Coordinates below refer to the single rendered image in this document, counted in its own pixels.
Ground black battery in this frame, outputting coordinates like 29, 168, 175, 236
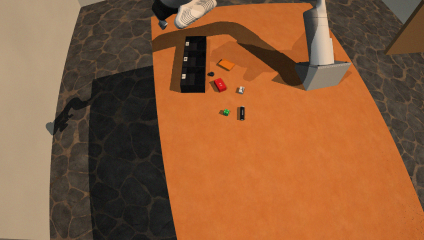
240, 106, 245, 121

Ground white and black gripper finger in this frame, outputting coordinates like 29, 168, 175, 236
153, 12, 168, 30

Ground red 9v battery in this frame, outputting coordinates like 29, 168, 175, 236
214, 78, 227, 92

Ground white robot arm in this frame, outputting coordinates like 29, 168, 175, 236
299, 0, 334, 65

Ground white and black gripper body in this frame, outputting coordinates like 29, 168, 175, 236
151, 0, 217, 30

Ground black rack of bins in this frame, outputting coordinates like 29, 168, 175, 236
180, 36, 207, 93

